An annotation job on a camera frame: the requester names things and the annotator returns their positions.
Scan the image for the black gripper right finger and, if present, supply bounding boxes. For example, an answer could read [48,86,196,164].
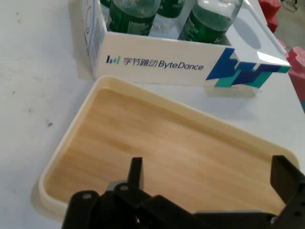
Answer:
[270,155,305,229]

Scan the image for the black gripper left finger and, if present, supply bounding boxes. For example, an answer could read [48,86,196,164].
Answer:
[61,156,196,229]

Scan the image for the green label water bottle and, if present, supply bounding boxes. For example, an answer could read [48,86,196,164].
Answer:
[106,0,162,36]
[156,0,184,19]
[177,0,244,45]

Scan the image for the wooden tray with cream rim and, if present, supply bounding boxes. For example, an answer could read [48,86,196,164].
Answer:
[30,75,300,222]

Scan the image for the white blue ByteDance box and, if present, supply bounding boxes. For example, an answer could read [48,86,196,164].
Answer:
[69,0,292,98]

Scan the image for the red foam block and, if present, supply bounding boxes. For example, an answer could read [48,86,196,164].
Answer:
[258,0,281,33]
[285,46,305,102]

